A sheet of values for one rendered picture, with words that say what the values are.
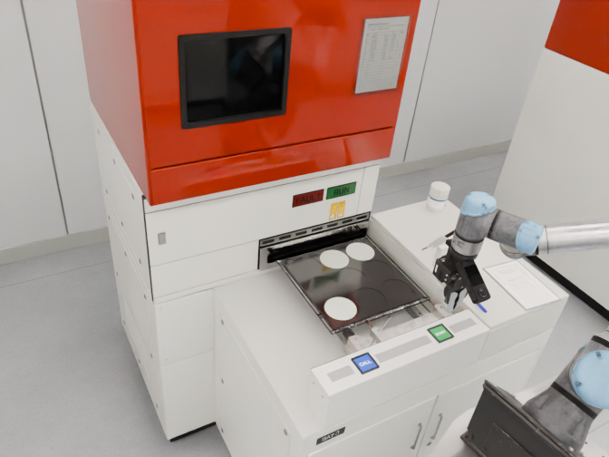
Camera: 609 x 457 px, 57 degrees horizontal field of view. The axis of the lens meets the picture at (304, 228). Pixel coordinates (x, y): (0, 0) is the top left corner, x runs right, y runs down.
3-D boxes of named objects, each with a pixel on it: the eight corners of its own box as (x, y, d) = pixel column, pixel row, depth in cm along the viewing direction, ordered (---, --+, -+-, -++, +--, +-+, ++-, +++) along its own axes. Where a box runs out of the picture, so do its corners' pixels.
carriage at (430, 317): (343, 351, 165) (344, 345, 163) (438, 316, 181) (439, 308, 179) (358, 371, 159) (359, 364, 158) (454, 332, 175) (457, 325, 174)
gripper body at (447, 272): (451, 268, 155) (462, 233, 148) (473, 287, 149) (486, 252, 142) (430, 276, 151) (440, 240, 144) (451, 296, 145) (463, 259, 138)
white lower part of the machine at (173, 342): (122, 335, 274) (101, 194, 226) (273, 289, 310) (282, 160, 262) (168, 453, 226) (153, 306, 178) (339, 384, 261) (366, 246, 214)
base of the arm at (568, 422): (578, 452, 136) (604, 421, 135) (576, 454, 123) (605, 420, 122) (525, 408, 144) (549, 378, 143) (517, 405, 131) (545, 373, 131)
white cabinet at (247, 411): (214, 433, 235) (212, 289, 187) (398, 359, 277) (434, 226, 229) (283, 583, 191) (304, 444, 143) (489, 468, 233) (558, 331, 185)
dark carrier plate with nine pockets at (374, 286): (281, 261, 189) (281, 259, 189) (364, 238, 204) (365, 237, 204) (333, 329, 166) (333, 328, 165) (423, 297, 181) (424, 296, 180)
